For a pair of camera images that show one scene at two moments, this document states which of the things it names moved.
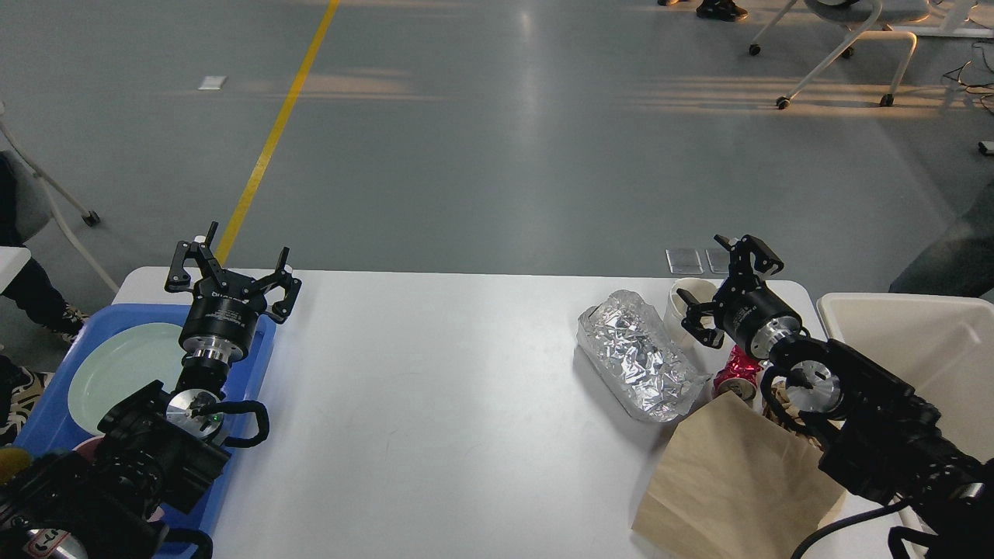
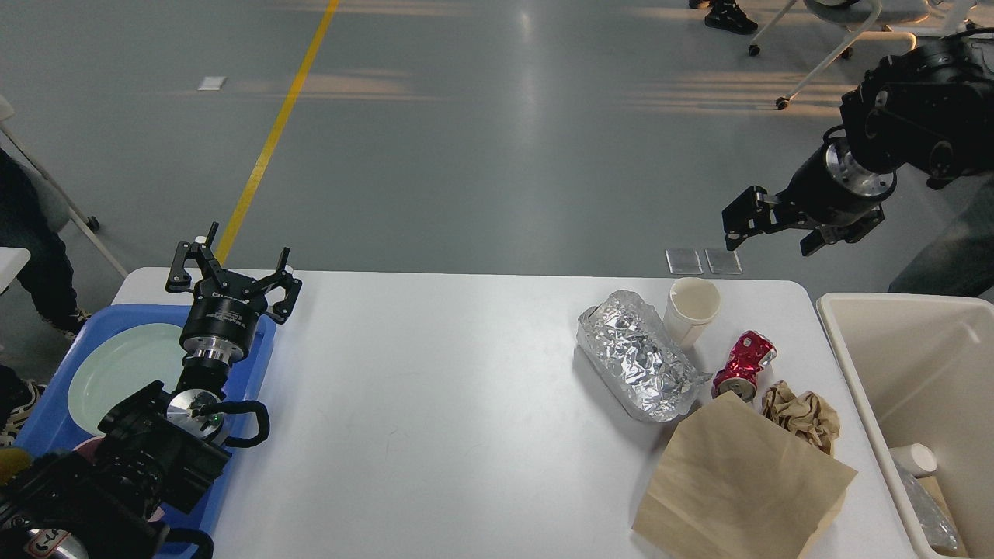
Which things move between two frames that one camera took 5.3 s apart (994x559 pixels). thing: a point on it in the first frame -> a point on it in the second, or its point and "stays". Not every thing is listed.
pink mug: [88, 449] stays
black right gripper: [755, 316] -> [830, 188]
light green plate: [120, 366] stays
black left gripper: [222, 314] stays
